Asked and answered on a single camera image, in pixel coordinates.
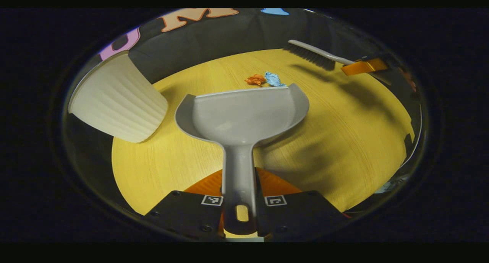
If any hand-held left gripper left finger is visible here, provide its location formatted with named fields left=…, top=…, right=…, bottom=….
left=144, top=169, right=226, bottom=240

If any wooden desktop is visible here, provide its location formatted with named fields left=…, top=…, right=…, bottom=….
left=112, top=49, right=415, bottom=216

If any small grey broom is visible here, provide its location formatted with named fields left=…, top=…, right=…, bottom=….
left=283, top=39, right=356, bottom=71

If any orange paper scrap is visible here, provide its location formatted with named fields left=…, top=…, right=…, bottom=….
left=244, top=74, right=267, bottom=87

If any white garbage bin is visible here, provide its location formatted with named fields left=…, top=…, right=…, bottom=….
left=68, top=51, right=169, bottom=143

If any grey dustpan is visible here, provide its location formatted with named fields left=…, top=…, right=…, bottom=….
left=175, top=83, right=310, bottom=235

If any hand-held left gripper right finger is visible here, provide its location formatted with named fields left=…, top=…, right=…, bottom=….
left=254, top=167, right=350, bottom=241

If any blue paper scrap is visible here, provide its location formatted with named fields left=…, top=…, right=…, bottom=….
left=264, top=71, right=285, bottom=87

